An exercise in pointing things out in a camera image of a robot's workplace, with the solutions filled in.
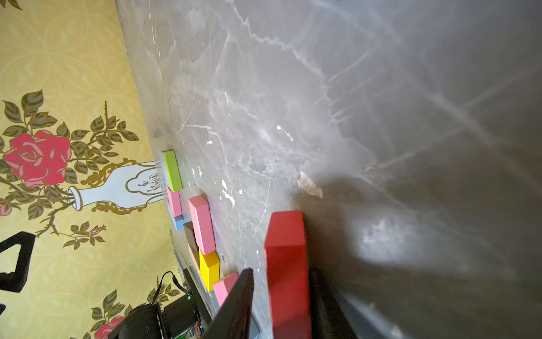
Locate wooden block left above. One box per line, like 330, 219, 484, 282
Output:
188, 245, 200, 271

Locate dark brown block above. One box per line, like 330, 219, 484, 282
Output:
183, 221, 198, 251

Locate red block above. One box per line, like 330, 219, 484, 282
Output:
264, 211, 312, 338

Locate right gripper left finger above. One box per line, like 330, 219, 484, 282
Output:
202, 268, 254, 338

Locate light blue block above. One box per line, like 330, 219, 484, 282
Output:
167, 205, 184, 231
160, 152, 168, 186

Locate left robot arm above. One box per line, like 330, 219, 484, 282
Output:
1, 232, 203, 338

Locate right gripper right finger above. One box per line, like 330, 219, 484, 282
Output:
309, 268, 357, 339

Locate light blue block upper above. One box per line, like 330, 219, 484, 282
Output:
160, 152, 168, 186

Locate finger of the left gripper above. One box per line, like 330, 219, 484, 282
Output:
0, 231, 37, 316

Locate green block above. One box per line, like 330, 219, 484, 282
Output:
163, 150, 183, 192

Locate pink block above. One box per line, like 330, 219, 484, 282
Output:
166, 186, 183, 218
189, 196, 216, 255
213, 273, 239, 306

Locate light blue block left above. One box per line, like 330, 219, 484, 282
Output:
167, 205, 184, 231

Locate yellow block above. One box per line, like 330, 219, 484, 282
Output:
199, 251, 220, 292

